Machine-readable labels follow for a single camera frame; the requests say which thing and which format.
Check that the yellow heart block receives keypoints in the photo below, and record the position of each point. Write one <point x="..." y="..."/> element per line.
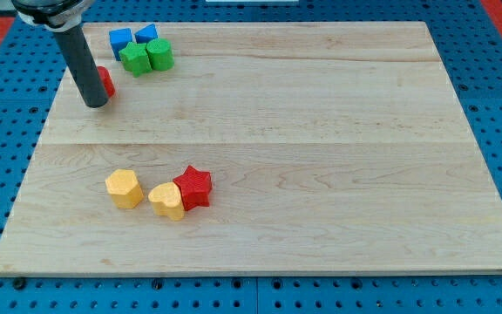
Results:
<point x="166" y="201"/>

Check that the red round block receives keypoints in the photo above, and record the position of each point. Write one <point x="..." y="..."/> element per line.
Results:
<point x="106" y="80"/>

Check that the green star block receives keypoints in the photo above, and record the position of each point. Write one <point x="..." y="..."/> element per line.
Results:
<point x="135" y="59"/>

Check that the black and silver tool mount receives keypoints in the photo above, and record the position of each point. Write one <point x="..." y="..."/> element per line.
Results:
<point x="54" y="15"/>

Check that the blue cube block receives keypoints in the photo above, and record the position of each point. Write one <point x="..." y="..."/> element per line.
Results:
<point x="119" y="39"/>

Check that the yellow hexagon block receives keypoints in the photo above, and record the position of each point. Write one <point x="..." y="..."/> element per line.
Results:
<point x="124" y="188"/>

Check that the red star block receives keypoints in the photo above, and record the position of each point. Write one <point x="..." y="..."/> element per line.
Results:
<point x="195" y="187"/>

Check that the green cylinder block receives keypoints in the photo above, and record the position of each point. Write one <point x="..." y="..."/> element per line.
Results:
<point x="160" y="54"/>

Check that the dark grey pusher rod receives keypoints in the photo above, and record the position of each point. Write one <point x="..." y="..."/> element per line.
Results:
<point x="78" y="57"/>

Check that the wooden board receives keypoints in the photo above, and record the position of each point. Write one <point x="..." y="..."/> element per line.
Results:
<point x="335" y="149"/>

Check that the blue angled block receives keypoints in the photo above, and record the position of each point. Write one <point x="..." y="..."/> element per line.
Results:
<point x="146" y="34"/>

